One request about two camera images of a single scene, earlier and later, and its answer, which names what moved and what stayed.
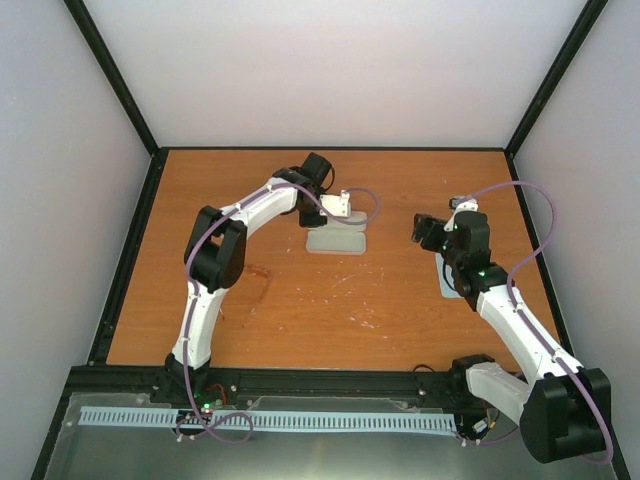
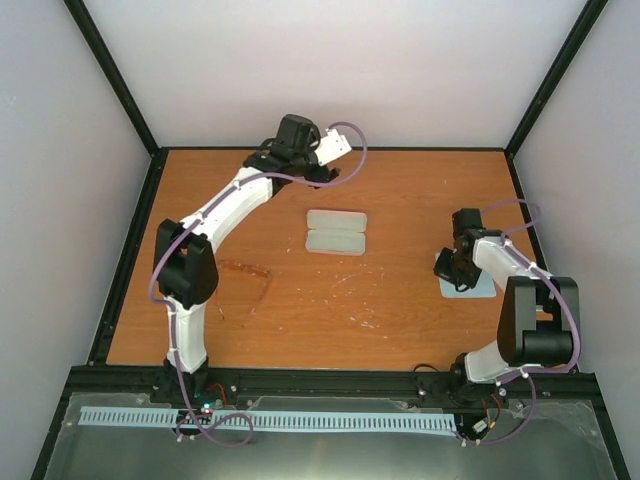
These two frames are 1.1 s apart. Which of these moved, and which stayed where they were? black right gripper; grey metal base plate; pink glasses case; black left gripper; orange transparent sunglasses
Moved: black right gripper; black left gripper
Stayed: orange transparent sunglasses; pink glasses case; grey metal base plate
